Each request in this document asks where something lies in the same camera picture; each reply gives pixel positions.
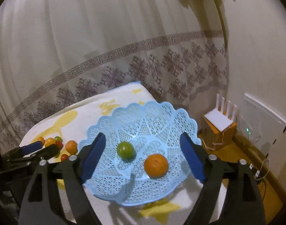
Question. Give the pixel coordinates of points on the yellow-orange tomato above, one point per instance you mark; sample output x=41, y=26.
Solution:
x=49, y=142

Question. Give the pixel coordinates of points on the cream patterned curtain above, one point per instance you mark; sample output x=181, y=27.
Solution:
x=110, y=28

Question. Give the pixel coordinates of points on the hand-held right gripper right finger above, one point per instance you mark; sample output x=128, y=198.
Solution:
x=192, y=157

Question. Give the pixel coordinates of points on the white blanket with yellow print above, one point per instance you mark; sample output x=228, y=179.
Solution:
x=86, y=112

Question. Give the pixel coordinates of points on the white wall panel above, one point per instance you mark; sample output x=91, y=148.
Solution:
x=260, y=114

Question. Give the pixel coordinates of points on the black power strip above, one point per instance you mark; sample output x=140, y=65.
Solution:
x=257, y=174

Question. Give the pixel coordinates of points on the small green fruit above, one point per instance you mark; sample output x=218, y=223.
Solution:
x=57, y=138

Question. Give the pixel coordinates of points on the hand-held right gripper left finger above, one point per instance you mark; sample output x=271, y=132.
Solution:
x=93, y=159

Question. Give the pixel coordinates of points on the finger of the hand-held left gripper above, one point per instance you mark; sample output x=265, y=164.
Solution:
x=50, y=150
x=33, y=147

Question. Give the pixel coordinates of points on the medium orange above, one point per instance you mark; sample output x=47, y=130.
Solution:
x=71, y=146

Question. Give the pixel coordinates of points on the small red tomato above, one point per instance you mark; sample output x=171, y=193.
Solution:
x=64, y=157

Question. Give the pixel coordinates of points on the small orange tomato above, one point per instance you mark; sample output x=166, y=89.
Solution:
x=41, y=140

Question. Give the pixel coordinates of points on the blue plastic lattice basket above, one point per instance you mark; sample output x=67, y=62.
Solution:
x=157, y=126

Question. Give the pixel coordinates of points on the white router with antennas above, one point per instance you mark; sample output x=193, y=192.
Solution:
x=218, y=119

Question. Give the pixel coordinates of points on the large orange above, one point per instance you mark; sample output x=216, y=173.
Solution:
x=156, y=165

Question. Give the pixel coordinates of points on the orange wooden box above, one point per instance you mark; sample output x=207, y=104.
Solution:
x=223, y=137

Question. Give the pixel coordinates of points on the green tomato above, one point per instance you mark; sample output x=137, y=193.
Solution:
x=126, y=151

